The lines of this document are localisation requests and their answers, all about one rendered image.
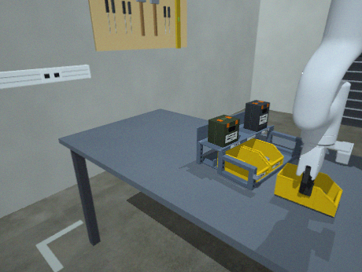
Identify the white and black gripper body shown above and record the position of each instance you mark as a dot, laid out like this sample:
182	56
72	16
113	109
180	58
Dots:
313	156

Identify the yellow open-front bin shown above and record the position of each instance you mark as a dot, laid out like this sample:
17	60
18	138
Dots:
248	156
265	149
324	199

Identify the olive green case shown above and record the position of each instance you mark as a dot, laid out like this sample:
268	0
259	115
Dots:
223	130

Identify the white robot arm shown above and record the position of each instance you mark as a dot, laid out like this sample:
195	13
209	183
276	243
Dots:
318	109

